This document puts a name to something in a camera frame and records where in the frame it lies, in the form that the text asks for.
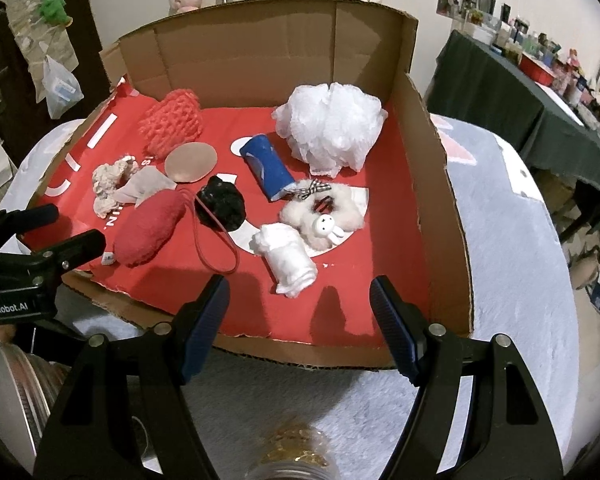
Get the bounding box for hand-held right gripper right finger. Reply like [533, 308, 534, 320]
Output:
[370, 275, 566, 480]

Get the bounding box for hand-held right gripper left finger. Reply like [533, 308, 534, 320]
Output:
[32, 274, 231, 480]

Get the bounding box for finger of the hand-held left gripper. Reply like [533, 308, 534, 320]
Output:
[0, 203, 61, 256]
[15, 228, 107, 281]

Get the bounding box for red plush sponge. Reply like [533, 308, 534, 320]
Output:
[101, 191, 190, 267]

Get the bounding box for red cord loop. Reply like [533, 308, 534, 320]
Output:
[192, 195, 240, 276]

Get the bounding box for beige cloth pouch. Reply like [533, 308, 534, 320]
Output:
[114, 167, 178, 206]

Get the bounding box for white fluffy sock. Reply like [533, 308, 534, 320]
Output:
[251, 223, 318, 300]

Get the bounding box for black scrunchie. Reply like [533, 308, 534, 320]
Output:
[195, 175, 247, 233]

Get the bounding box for fluffy white bunny keychain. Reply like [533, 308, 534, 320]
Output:
[279, 178, 368, 253]

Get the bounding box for beige round powder puff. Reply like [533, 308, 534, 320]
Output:
[165, 142, 218, 183]

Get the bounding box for red mesh bath pouf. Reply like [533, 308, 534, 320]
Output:
[139, 88, 204, 158]

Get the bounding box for blue tissue pack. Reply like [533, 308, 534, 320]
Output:
[241, 133, 297, 203]

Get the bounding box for white mesh bath pouf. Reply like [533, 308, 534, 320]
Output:
[271, 81, 390, 177]

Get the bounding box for cardboard box red lining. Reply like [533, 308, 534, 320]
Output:
[17, 0, 476, 373]

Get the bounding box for large glass jar metal lid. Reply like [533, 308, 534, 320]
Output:
[0, 342, 73, 476]

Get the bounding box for clear plastic bag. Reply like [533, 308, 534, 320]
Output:
[42, 55, 85, 121]

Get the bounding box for small clear jar gold pieces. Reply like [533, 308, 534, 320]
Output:
[245, 415, 346, 480]

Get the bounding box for beige hanging organiser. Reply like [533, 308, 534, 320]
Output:
[2, 0, 81, 103]

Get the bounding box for dark brown door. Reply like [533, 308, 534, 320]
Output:
[0, 0, 103, 171]

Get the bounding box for green plush toy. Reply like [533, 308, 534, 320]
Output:
[39, 0, 73, 28]

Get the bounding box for table with green cloth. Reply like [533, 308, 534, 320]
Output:
[425, 30, 600, 201]

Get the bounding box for red bowl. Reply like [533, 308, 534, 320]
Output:
[519, 54, 556, 86]

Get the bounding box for row of cosmetic bottles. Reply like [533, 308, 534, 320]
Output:
[460, 2, 600, 151]

